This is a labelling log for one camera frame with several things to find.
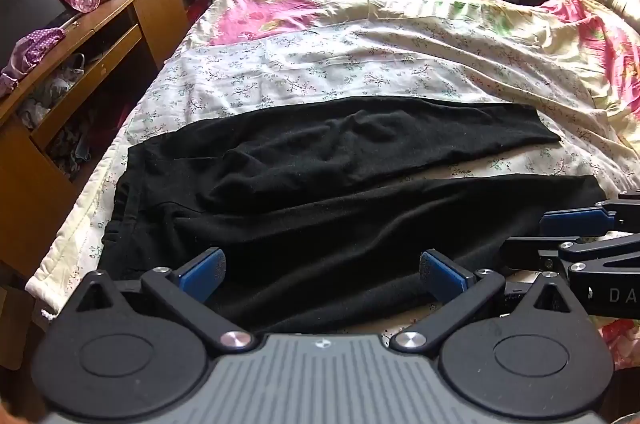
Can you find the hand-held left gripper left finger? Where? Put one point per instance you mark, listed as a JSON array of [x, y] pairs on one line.
[[202, 271]]

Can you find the black monitor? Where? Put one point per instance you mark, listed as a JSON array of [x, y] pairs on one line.
[[22, 4]]

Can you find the black pants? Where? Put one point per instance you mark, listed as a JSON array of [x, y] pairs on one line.
[[310, 204]]

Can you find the purple dotted cloth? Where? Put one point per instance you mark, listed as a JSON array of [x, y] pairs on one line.
[[30, 51]]

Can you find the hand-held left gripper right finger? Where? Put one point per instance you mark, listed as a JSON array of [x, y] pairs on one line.
[[442, 274]]

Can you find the floral bed quilt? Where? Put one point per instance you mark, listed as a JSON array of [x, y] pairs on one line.
[[360, 49]]

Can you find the pile of clothes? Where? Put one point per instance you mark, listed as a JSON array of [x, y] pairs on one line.
[[52, 89]]

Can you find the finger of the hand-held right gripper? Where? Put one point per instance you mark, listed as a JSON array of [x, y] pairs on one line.
[[530, 254], [575, 222]]

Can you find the wooden desk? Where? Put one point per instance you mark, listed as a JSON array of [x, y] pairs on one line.
[[55, 114]]

